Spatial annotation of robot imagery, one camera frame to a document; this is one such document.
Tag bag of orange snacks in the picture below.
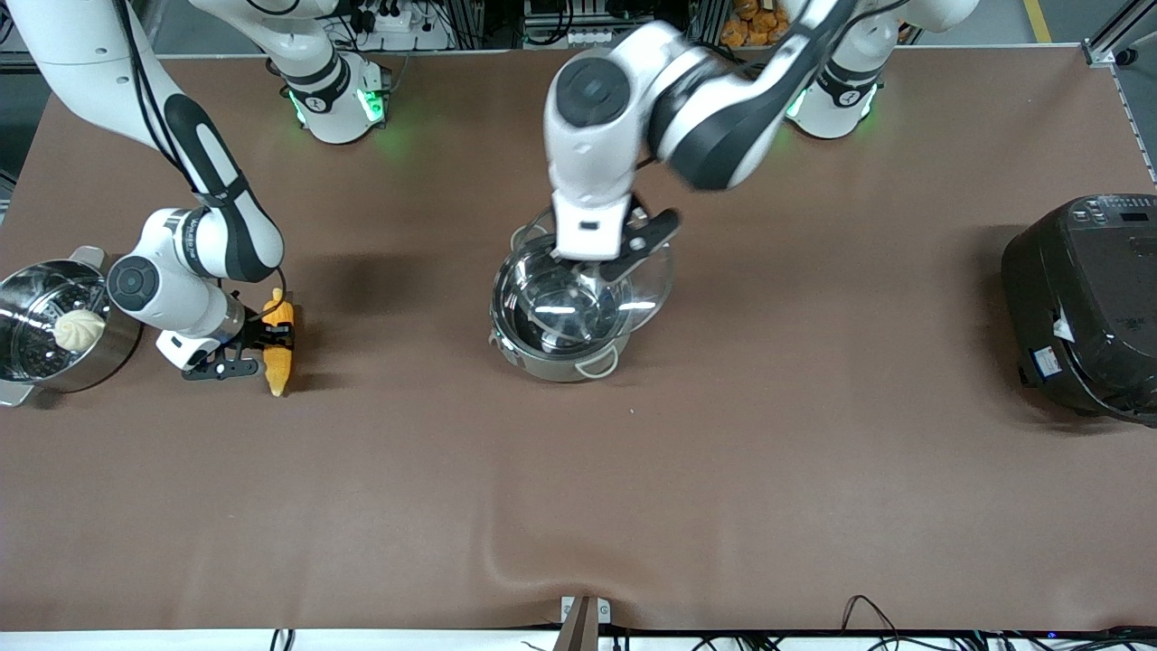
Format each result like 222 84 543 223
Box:
720 0 796 49

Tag yellow corn cob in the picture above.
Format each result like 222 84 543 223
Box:
261 288 296 397

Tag black looped floor cable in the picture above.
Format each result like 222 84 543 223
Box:
841 594 905 650

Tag metal clamp bracket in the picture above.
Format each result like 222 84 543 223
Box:
553 595 612 651

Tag stainless steel steamer pot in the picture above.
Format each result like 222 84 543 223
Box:
0 246 144 408

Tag white steamed bun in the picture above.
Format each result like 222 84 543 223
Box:
52 309 108 354

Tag stainless steel cooking pot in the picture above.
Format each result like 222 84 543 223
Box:
488 226 634 383

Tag glass pot lid copper knob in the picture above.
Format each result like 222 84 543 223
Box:
522 204 675 337

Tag aluminium frame profile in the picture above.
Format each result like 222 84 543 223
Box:
1082 0 1157 70

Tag black rice cooker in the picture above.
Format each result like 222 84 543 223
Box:
1001 193 1157 428

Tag white power strip black plugs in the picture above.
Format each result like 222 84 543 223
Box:
357 0 453 52

